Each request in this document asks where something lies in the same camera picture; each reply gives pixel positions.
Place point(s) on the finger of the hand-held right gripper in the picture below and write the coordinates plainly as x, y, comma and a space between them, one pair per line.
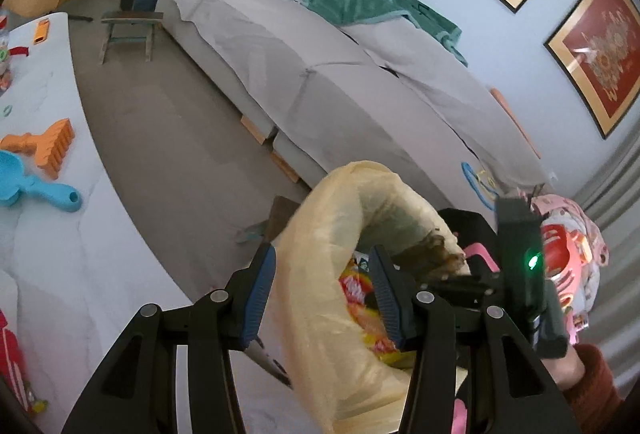
460, 291
460, 226

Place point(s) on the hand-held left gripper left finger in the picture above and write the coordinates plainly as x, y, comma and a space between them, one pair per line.
257, 301

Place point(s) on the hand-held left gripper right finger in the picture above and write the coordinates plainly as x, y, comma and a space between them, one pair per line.
387, 301

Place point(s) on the red yellow snack packet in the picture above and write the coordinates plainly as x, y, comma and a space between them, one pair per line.
357, 291

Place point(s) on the yellow plastic bag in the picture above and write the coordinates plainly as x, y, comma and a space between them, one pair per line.
320, 224

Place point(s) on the person's right forearm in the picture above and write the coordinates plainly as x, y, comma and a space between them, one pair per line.
595, 389

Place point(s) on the person's right hand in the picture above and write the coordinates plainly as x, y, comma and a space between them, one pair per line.
565, 364

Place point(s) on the blue plastic loop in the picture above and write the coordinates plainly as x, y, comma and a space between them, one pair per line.
467, 179

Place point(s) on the yellow plastic loop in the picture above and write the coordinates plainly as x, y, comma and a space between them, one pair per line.
487, 179

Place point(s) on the orange back scratcher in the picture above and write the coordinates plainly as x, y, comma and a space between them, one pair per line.
515, 124

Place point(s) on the grey curtain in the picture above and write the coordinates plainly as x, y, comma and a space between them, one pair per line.
615, 194

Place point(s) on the grey sofa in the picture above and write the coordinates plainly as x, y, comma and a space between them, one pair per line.
300, 44

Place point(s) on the red white packet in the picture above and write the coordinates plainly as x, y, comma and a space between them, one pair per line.
10, 354

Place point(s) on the blue toy scoop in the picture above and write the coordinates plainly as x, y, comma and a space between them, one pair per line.
25, 184

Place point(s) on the orange toy rake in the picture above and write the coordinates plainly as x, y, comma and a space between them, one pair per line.
50, 144

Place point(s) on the small wooden stool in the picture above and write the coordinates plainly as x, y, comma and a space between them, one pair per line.
130, 18

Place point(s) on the small red toy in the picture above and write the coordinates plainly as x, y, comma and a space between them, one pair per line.
20, 51

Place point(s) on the small orange toy block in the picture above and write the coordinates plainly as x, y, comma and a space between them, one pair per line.
42, 31

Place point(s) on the clear plastic jar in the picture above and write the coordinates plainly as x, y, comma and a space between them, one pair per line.
4, 64

